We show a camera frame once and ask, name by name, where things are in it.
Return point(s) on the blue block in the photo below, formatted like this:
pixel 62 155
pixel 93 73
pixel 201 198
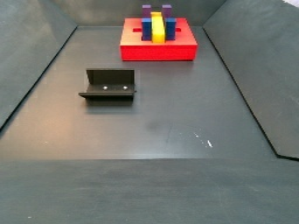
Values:
pixel 169 25
pixel 146 28

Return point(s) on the right purple block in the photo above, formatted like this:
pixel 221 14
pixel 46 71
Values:
pixel 167 10

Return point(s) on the black angle bracket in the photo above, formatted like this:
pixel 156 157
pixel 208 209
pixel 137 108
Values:
pixel 109 83

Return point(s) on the left purple block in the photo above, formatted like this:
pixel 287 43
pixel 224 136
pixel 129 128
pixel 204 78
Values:
pixel 146 10

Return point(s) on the left blue block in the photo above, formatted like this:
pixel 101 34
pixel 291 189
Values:
pixel 146 28

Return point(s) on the red board base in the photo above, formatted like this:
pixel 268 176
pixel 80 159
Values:
pixel 137 50

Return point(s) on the yellow arch block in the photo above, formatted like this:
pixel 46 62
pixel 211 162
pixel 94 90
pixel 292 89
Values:
pixel 157 27

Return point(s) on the right blue block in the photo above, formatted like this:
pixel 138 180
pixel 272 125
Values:
pixel 169 25

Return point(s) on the purple block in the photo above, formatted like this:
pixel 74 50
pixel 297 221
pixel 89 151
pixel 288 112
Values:
pixel 146 10
pixel 167 10

